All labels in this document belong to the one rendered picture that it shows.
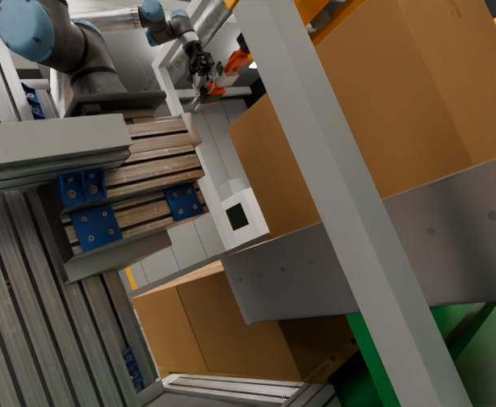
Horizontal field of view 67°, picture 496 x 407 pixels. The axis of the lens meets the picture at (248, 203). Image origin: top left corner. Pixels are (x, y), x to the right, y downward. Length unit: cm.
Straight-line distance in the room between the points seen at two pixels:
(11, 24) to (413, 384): 95
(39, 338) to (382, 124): 85
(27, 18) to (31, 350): 69
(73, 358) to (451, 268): 79
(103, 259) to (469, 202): 76
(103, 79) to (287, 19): 56
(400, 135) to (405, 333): 40
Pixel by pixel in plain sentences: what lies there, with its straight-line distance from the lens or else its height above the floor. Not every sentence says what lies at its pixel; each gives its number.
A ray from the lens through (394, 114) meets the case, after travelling 79.
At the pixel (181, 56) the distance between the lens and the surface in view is 917.
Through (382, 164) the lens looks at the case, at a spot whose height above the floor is 66.
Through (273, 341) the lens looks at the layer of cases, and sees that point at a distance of 130.
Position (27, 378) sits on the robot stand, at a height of 53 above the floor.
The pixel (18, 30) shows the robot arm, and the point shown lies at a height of 119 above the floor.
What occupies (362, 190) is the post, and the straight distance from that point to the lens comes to 50.
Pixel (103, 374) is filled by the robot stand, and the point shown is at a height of 46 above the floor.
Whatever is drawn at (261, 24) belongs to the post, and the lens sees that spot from 55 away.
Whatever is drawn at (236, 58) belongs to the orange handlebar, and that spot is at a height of 121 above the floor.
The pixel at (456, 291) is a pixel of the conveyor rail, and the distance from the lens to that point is 67.
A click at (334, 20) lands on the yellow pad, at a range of 119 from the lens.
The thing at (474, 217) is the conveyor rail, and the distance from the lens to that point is 62.
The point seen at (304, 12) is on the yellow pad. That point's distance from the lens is 106.
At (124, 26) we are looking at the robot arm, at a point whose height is 151.
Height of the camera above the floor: 63
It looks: 4 degrees up
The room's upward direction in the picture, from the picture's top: 22 degrees counter-clockwise
